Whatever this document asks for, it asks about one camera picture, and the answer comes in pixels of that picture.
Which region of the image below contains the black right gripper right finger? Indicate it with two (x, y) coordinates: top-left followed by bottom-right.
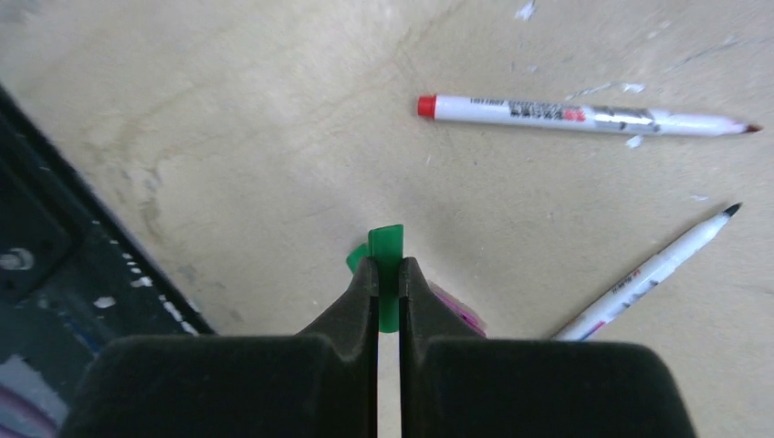
(398, 257), (696, 437)

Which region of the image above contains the white pen green end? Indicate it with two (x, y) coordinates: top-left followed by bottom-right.
(552, 203), (742, 341)

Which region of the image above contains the magenta pen cap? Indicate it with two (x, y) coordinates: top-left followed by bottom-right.
(428, 281), (486, 337)

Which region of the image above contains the white pen red end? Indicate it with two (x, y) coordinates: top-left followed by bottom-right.
(416, 95), (762, 137)

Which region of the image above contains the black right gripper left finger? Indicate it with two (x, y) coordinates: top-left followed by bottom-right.
(59, 258), (379, 437)

